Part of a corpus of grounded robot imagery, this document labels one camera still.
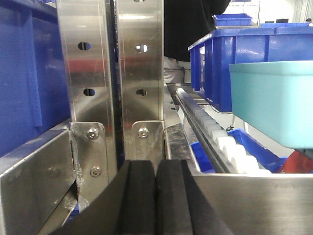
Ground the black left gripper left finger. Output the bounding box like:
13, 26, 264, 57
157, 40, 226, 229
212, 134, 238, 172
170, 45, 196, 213
53, 160, 155, 235

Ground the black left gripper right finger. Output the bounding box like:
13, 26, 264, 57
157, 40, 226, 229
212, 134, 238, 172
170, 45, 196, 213
156, 160, 233, 235

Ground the light blue plastic bin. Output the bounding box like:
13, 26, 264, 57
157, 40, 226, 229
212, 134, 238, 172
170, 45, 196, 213
229, 60, 313, 149

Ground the white roller conveyor track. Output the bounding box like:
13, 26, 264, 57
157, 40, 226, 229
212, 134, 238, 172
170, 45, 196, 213
177, 88, 271, 175

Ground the blue bin on lower shelf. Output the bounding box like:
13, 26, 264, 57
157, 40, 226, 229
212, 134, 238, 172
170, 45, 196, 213
191, 128, 287, 173

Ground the red snack package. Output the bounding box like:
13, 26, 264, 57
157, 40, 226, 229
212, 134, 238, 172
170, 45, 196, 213
278, 150, 313, 173

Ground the blue crate on left shelf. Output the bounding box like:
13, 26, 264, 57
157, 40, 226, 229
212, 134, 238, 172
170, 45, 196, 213
0, 0, 70, 155

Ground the large blue storage crate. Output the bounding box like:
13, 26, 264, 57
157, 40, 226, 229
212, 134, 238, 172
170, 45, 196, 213
187, 26, 313, 112

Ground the person in black shirt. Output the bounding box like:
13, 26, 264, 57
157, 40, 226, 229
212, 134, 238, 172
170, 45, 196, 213
164, 0, 230, 83

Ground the distant blue crate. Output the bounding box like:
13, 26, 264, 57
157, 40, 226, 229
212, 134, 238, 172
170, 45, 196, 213
213, 13, 252, 26

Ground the stainless steel rack frame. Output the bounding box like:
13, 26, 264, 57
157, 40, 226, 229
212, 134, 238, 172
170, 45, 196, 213
0, 0, 313, 235

